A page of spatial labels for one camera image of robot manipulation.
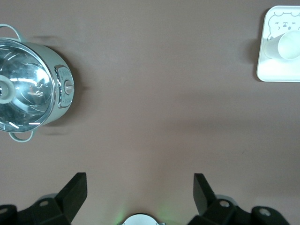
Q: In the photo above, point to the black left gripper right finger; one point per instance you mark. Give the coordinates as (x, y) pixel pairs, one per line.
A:
(218, 211)

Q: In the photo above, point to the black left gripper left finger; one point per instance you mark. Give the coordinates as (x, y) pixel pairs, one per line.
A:
(58, 208)

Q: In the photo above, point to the white plastic cup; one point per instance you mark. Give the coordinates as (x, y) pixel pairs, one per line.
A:
(287, 47)

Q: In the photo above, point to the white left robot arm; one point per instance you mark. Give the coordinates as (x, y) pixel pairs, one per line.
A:
(141, 220)

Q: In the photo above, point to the steel pot with glass lid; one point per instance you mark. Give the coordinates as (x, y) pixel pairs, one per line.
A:
(61, 93)

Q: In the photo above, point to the glass pot lid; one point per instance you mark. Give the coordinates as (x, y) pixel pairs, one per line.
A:
(28, 70)

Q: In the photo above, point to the cream tray with bear print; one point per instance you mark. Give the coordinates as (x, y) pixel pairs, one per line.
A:
(276, 70)

